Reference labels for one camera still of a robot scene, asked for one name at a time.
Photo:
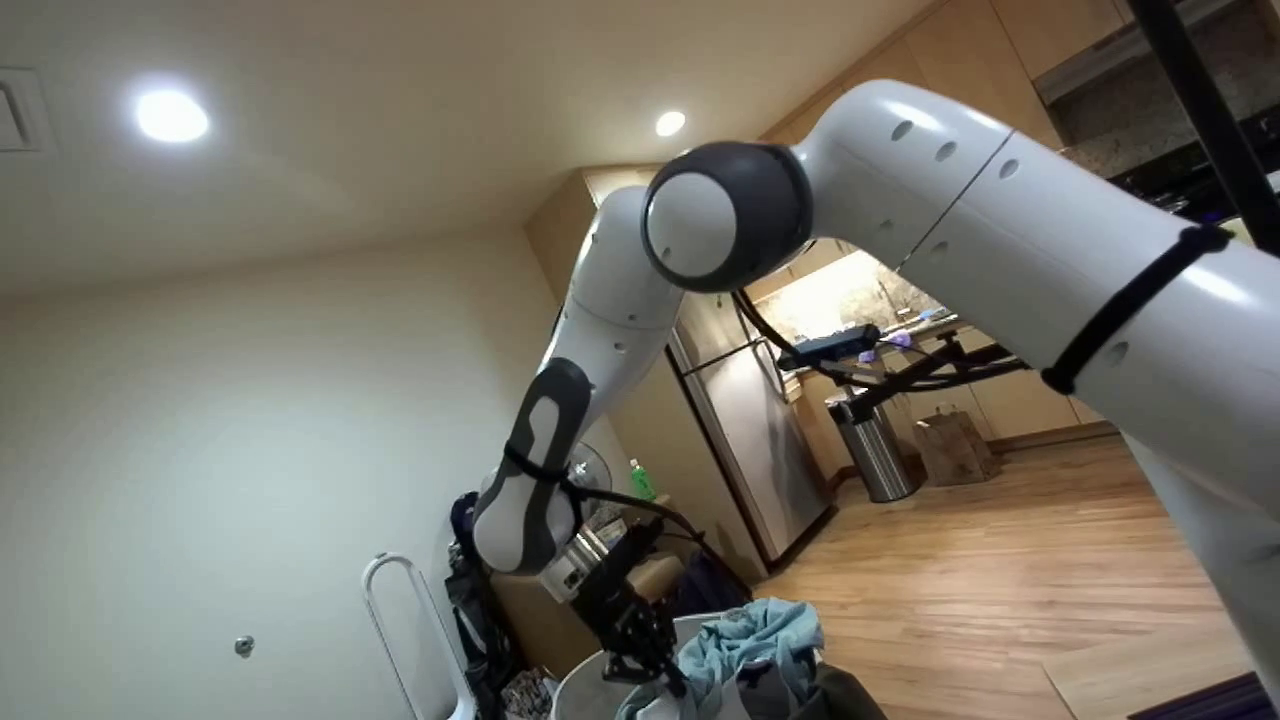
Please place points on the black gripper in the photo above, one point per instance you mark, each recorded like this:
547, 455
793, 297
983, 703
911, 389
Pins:
635, 631

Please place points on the teal and white clothing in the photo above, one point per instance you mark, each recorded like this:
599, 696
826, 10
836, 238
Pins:
747, 637

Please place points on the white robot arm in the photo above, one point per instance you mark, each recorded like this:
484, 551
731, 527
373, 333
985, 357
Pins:
1160, 324

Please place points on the grey fabric laundry bag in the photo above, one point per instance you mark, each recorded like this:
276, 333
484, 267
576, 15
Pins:
802, 690

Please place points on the brown paper bag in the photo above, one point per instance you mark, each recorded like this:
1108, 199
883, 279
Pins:
952, 450

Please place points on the brown cardboard box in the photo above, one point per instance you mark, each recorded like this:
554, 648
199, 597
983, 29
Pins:
547, 626

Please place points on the green bottle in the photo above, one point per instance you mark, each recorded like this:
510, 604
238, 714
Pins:
642, 483

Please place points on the stainless steel refrigerator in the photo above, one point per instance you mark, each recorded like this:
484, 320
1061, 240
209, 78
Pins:
743, 404

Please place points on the steel trash can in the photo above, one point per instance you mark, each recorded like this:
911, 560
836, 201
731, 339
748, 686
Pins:
873, 450

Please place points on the small ceiling light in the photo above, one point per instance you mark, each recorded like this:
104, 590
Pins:
669, 123

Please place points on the light wood kitchen cabinets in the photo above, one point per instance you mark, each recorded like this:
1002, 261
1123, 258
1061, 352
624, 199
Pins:
964, 206

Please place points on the round ceiling light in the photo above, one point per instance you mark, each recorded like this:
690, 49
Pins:
170, 114

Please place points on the black tripod pole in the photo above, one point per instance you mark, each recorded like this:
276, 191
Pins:
1214, 123

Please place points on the white metal rack frame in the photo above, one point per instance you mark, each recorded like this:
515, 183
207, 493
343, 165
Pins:
414, 641

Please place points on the black camera on mount arm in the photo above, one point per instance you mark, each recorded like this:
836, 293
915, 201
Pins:
873, 364

